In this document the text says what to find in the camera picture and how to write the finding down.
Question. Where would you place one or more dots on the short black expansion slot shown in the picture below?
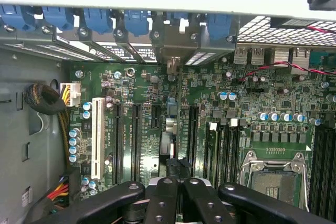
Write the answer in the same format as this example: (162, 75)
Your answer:
(156, 116)

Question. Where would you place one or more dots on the white power connector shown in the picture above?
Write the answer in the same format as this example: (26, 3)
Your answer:
(72, 94)

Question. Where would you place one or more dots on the silver USB port block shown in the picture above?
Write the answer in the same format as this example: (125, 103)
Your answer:
(248, 55)

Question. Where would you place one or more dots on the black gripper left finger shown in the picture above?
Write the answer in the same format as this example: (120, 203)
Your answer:
(118, 200)

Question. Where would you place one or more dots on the grey power supply unit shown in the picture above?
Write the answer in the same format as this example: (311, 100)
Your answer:
(15, 134)

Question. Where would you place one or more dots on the long black expansion slot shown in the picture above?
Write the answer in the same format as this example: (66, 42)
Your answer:
(137, 142)
(193, 140)
(118, 142)

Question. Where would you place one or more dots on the CPU socket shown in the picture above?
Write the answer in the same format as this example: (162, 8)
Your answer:
(275, 187)

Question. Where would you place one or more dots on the blue slot retention clip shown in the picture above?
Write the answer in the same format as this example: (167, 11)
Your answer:
(219, 26)
(57, 16)
(98, 20)
(136, 22)
(13, 16)

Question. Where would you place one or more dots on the black RAM slot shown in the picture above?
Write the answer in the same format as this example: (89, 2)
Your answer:
(224, 153)
(234, 153)
(330, 169)
(319, 169)

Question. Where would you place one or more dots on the white expansion slot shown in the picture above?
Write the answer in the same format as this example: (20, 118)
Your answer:
(97, 137)

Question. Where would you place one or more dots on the black open PC case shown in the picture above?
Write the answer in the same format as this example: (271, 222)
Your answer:
(26, 37)

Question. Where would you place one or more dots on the green motherboard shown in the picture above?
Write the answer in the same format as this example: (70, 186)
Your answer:
(149, 145)

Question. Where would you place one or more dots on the black power connector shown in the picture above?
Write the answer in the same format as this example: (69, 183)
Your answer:
(74, 182)

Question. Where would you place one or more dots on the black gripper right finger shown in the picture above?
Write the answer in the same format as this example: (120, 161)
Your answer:
(249, 203)

